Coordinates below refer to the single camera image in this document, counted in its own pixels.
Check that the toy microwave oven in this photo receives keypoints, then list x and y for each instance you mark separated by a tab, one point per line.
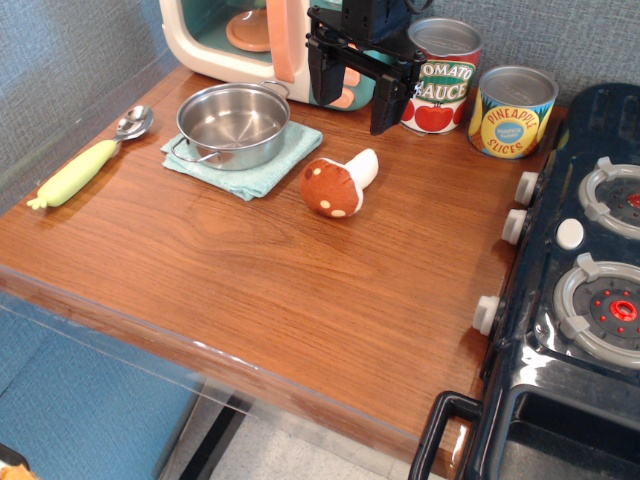
196	34

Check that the white stove knob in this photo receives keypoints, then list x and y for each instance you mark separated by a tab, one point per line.
485	313
513	226
526	187

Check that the orange plate in microwave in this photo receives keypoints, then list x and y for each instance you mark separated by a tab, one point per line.
248	31

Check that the dark blue toy stove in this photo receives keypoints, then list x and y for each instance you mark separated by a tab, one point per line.
561	372

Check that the pineapple slices can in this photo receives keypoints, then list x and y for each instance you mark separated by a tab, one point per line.
512	108

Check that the light teal folded cloth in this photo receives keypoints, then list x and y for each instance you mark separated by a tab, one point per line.
299	142

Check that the spoon with green handle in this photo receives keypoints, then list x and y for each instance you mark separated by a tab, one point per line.
69	180

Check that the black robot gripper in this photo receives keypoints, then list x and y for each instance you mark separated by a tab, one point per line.
369	37

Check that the small metal pot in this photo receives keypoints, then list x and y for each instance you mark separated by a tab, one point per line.
233	127

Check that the white stove knob middle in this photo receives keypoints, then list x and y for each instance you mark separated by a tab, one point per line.
513	226

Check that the brown plush mushroom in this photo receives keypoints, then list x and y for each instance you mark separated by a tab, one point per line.
335	190

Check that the tomato sauce can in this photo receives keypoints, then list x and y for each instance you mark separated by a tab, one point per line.
453	49

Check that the white stove knob front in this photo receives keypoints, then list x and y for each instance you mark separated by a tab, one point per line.
485	313

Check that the white stove knob rear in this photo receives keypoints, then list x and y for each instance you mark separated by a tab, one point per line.
526	187

